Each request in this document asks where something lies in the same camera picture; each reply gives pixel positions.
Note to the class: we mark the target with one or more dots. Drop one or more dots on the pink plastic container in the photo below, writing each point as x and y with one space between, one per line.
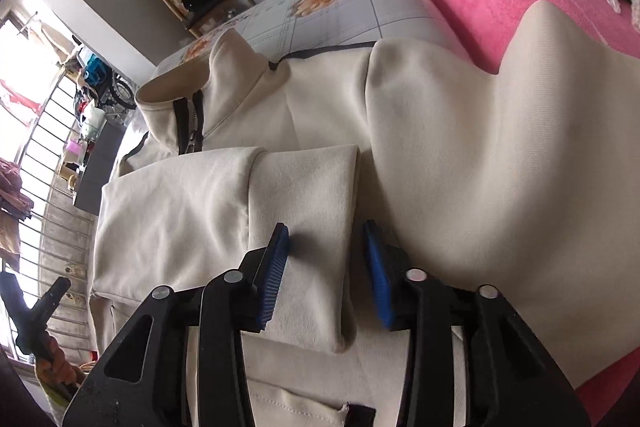
75 150

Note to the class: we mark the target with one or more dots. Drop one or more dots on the cream zip jacket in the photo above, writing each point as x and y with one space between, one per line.
425 147

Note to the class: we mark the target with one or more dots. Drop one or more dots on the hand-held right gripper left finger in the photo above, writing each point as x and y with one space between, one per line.
272 279

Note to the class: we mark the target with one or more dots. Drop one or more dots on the white plastic bag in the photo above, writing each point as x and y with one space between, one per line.
93 118

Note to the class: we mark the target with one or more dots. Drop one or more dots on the pile of colourful clothes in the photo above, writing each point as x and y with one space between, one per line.
92 74

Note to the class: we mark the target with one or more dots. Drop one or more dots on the floral checked bed sheet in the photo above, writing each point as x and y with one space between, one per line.
350 2

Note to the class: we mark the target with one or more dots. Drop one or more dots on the hanging dark red garment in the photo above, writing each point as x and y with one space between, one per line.
10 197

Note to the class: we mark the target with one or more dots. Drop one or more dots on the person's left hand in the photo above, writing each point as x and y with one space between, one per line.
62 364

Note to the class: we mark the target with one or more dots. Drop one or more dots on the metal window railing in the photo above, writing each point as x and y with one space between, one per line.
75 227

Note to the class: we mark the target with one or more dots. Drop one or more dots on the dark grey cabinet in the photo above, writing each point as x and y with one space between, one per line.
97 172

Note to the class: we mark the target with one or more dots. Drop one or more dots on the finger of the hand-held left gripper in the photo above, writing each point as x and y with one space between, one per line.
52 299

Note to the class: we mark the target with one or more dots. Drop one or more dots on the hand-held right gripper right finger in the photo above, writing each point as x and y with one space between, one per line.
382 287

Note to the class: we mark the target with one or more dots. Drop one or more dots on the wheelchair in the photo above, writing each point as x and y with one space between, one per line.
120 94

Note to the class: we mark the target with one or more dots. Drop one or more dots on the hanging white garment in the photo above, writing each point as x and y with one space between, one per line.
42 34

